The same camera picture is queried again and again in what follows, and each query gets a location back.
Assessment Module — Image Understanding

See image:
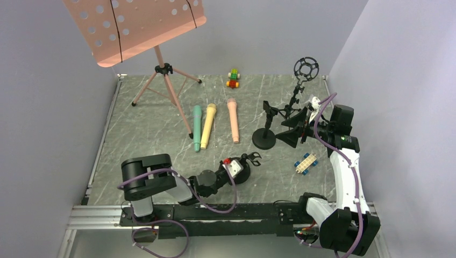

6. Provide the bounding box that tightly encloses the yellow toy microphone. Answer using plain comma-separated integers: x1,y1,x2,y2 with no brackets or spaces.
200,103,217,149

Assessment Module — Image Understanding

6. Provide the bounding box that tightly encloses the black mic stand with clip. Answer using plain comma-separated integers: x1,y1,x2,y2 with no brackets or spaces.
252,101,279,150

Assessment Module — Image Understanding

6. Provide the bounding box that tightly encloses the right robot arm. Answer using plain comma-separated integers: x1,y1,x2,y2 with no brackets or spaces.
276,104,381,256

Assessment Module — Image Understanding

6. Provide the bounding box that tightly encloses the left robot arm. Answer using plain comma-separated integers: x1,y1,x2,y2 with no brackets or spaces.
118,154,250,218

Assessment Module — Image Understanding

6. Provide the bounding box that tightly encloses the pink music stand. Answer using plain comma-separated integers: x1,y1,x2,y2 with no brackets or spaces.
63,0,206,138

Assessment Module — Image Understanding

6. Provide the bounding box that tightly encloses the beige blue brick car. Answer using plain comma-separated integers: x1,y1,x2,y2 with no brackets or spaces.
294,153,318,175

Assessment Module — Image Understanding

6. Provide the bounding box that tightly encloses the pink toy microphone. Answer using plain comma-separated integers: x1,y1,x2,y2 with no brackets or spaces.
227,98,239,144

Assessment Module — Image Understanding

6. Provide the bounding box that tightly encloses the green toy microphone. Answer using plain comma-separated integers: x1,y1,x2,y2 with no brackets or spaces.
193,105,202,152

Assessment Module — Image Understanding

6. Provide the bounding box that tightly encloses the green red brick car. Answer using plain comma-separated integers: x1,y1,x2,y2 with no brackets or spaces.
226,68,240,89

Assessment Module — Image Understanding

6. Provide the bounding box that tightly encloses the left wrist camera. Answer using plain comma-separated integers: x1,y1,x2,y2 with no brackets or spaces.
222,159,244,178

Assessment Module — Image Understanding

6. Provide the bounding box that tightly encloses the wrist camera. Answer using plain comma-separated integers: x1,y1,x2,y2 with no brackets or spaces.
306,95,321,114
222,159,244,178

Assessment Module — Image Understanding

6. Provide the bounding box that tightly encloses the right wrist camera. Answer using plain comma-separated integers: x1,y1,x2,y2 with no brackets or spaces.
306,95,321,114

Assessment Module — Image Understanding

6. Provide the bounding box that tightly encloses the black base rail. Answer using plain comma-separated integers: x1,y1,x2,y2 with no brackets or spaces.
119,202,314,239

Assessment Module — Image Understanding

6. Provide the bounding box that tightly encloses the black shock-mount boom stand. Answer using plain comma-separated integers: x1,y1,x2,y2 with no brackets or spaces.
279,56,319,119

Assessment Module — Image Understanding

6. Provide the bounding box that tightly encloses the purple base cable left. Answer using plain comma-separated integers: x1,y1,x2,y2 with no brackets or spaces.
132,219,189,258

